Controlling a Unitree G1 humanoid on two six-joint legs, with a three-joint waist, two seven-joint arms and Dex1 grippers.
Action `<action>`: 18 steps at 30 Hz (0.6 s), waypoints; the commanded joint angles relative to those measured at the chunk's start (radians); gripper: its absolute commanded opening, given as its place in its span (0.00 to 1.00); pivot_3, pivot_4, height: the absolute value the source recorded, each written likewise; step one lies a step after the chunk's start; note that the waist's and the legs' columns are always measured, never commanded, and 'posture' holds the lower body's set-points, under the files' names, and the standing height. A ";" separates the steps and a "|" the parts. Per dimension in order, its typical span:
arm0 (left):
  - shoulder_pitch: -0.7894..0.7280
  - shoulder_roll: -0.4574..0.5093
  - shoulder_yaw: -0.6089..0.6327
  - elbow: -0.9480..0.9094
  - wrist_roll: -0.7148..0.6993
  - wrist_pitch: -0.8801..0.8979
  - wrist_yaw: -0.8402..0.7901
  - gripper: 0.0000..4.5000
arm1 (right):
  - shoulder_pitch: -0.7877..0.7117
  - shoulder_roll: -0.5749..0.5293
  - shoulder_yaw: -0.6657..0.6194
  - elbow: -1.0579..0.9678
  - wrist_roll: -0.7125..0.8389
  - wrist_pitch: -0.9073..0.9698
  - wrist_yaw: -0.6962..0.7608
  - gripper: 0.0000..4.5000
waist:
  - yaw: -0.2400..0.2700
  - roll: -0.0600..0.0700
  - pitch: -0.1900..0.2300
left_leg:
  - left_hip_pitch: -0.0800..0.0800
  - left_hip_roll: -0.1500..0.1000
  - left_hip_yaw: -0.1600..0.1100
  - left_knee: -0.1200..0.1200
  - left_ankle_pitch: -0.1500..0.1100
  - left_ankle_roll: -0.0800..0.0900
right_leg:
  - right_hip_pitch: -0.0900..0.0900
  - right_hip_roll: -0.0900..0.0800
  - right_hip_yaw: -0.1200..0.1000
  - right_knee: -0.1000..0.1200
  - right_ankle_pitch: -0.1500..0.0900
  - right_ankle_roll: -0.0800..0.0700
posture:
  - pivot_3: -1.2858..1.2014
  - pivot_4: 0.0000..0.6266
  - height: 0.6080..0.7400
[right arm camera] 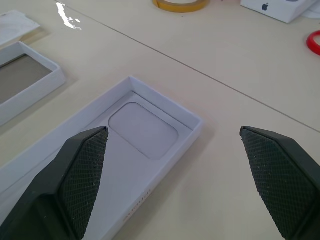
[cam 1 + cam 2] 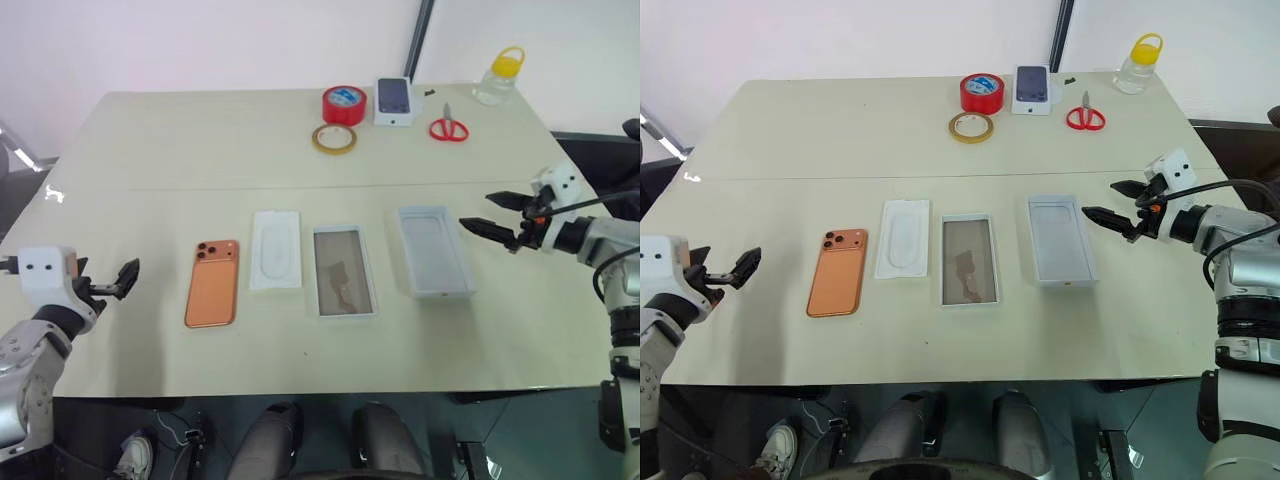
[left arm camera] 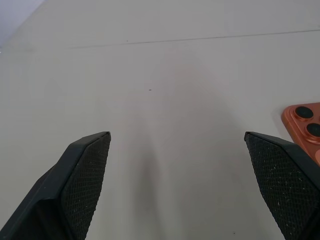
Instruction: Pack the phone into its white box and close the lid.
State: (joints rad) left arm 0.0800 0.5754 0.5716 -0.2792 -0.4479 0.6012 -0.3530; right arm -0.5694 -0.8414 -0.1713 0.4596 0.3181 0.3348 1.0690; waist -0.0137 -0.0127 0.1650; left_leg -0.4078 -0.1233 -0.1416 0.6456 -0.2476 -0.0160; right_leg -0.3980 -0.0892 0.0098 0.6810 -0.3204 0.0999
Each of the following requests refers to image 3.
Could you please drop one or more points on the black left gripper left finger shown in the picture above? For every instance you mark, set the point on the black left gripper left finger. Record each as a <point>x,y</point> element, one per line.
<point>75,185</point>

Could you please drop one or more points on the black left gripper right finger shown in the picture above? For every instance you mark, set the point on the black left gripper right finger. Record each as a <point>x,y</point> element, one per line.
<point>282,180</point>

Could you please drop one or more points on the orange smartphone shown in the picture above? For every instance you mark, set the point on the orange smartphone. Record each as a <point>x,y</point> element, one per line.
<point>303,125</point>

